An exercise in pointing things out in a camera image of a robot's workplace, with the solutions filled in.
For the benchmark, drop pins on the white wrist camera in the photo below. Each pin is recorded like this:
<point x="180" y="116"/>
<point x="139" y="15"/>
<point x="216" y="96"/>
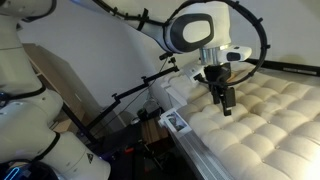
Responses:
<point x="192" y="71"/>

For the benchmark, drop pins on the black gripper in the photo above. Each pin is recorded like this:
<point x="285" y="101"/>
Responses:
<point x="218" y="75"/>

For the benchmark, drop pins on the long white box with label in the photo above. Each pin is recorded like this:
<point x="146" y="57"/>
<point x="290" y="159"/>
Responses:
<point x="200" y="156"/>

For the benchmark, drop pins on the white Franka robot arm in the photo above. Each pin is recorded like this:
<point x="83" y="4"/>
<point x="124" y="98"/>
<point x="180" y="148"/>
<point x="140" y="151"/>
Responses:
<point x="30" y="133"/>

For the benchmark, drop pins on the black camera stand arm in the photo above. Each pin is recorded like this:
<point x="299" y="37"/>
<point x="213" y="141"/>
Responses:
<point x="146" y="81"/>

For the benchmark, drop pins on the white tufted cushion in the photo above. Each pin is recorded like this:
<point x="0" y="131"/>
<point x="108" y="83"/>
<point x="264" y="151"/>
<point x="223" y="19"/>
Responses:
<point x="266" y="133"/>

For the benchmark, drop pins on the light wooden cabinet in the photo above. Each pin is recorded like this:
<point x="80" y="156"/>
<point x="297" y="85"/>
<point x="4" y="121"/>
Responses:
<point x="56" y="80"/>

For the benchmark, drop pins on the dark grey device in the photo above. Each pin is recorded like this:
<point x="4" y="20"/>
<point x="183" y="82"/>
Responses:
<point x="150" y="110"/>

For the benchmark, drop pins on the black baseboard strip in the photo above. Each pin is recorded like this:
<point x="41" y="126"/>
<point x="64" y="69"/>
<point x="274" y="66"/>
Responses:
<point x="283" y="66"/>

